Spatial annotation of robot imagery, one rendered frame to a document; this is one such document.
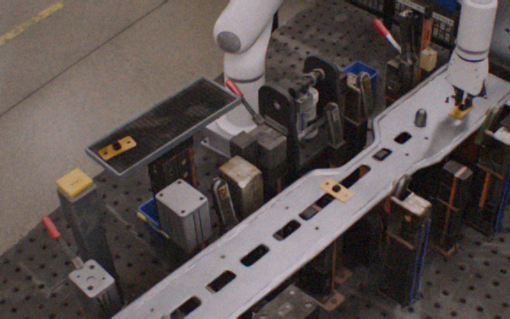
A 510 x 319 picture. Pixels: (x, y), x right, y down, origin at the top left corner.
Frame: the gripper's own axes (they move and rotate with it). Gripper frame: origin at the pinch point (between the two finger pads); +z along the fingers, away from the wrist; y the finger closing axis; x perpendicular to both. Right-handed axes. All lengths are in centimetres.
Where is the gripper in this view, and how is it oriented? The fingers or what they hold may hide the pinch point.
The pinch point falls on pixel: (463, 100)
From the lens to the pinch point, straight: 207.8
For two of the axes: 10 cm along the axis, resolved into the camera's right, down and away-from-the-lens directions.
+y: 7.0, 4.6, -5.5
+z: 0.4, 7.4, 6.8
